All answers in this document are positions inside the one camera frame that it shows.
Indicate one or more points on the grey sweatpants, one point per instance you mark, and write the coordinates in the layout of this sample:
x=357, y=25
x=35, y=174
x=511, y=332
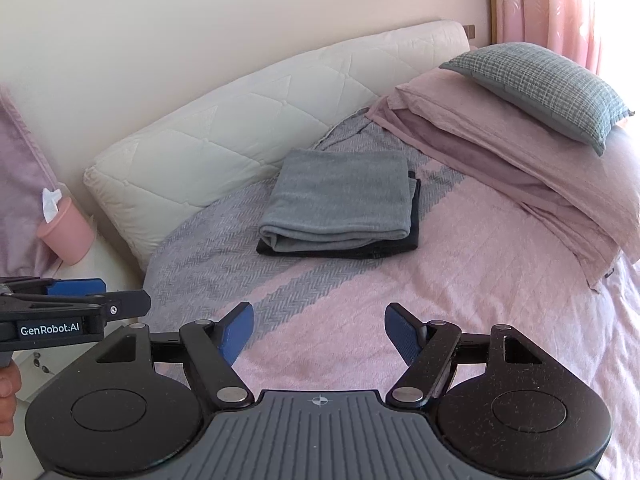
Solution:
x=340, y=195

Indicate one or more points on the person's left hand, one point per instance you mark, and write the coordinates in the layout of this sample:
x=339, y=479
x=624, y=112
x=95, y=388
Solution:
x=7, y=395

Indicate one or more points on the pink grey striped blanket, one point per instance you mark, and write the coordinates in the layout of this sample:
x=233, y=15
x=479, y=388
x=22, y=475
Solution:
x=350, y=295

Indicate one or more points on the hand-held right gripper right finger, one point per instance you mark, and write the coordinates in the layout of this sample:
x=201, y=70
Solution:
x=404, y=332

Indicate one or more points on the pink cup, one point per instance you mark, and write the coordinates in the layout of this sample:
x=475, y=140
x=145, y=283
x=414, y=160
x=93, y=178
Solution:
x=65, y=235

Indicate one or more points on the purple cloth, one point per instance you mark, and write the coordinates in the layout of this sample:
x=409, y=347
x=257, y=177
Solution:
x=20, y=185

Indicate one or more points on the black folded garment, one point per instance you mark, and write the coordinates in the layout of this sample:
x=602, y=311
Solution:
x=415, y=222

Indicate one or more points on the pink curtain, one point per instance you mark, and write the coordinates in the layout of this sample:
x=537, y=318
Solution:
x=565, y=5

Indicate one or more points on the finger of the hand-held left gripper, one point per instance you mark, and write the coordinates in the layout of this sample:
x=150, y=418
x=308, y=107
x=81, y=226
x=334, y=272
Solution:
x=125, y=302
x=77, y=287

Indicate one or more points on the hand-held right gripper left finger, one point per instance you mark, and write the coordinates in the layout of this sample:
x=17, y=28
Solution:
x=236, y=332

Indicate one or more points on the white quilted cushion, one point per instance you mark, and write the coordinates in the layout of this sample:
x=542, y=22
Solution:
x=225, y=125

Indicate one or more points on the white tissue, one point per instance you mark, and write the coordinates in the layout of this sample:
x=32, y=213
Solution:
x=50, y=202

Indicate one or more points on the grey checked pillow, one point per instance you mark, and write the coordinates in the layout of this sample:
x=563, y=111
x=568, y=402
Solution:
x=540, y=85

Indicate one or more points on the white nightstand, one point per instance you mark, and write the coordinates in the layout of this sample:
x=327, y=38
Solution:
x=115, y=270

